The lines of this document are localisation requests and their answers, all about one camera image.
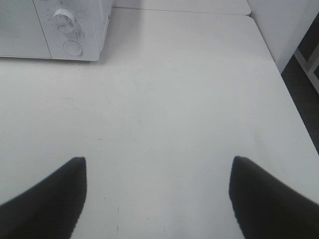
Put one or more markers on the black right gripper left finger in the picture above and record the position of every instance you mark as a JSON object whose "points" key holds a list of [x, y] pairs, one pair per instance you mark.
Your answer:
{"points": [[51, 208]]}

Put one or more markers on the round door release button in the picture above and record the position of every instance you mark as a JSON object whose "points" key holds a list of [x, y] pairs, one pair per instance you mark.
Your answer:
{"points": [[73, 48]]}

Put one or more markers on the white adjacent table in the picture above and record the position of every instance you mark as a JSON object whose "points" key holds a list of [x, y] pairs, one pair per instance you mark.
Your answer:
{"points": [[240, 7]]}

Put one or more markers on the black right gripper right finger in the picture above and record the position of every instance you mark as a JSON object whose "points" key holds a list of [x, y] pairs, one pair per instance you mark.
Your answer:
{"points": [[266, 208]]}

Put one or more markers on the white timer knob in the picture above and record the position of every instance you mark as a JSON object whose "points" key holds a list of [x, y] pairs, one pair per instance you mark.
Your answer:
{"points": [[65, 20]]}

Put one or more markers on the white microwave oven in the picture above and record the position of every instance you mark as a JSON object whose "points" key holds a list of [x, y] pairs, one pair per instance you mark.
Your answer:
{"points": [[92, 23]]}

